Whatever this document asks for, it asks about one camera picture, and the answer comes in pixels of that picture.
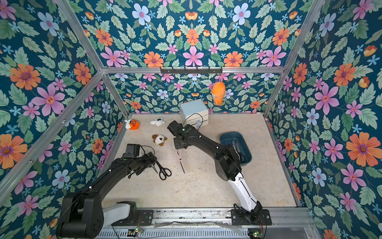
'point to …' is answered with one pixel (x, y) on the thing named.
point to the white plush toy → (158, 121)
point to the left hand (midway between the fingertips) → (153, 160)
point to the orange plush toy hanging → (218, 92)
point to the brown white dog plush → (159, 139)
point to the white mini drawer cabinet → (195, 113)
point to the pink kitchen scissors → (180, 152)
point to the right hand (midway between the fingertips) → (181, 143)
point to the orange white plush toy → (132, 124)
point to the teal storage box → (235, 138)
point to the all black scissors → (164, 172)
